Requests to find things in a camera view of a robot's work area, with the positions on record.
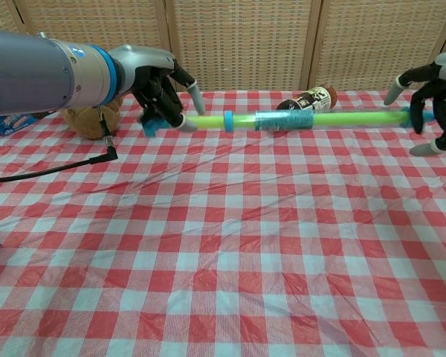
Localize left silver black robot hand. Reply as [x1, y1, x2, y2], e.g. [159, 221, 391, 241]
[111, 44, 205, 133]

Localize brown capybara plush toy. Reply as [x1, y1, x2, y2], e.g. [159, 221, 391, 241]
[61, 97, 122, 141]

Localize bamboo folding screen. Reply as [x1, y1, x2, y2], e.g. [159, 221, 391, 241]
[0, 0, 446, 93]

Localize clear tube with blue beads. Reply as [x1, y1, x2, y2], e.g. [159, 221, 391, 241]
[222, 109, 436, 132]

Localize red white checkered tablecloth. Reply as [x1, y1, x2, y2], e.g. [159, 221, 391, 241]
[0, 89, 446, 357]

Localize dark sauce bottle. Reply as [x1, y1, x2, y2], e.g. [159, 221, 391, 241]
[276, 86, 338, 112]

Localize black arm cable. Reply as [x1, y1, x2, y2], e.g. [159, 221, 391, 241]
[0, 107, 119, 184]

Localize blue Oreo cookie box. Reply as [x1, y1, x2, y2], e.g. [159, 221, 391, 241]
[0, 112, 49, 138]

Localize yellow-green plastic stick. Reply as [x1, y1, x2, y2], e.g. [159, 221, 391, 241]
[139, 111, 398, 138]

